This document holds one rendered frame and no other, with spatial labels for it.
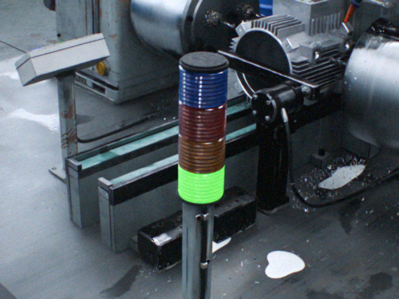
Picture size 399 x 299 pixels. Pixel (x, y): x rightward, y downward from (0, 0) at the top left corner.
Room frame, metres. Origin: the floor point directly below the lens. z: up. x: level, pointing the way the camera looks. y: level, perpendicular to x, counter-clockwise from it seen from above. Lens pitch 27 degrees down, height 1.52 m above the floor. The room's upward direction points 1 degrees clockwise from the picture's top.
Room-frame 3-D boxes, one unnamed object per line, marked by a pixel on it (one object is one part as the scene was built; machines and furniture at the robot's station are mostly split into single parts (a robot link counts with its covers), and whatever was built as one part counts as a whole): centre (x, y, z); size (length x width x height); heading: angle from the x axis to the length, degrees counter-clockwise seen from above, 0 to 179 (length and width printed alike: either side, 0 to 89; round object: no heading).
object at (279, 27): (1.42, -0.19, 1.02); 0.20 x 0.19 x 0.19; 133
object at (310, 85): (1.32, -0.13, 1.01); 0.26 x 0.04 x 0.03; 43
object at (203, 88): (0.83, 0.00, 1.19); 0.06 x 0.06 x 0.04
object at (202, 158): (0.83, 0.00, 1.10); 0.06 x 0.06 x 0.04
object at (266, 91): (1.28, -0.29, 0.92); 0.45 x 0.13 x 0.24; 133
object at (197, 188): (0.83, 0.00, 1.05); 0.06 x 0.06 x 0.04
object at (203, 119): (0.83, 0.00, 1.14); 0.06 x 0.06 x 0.04
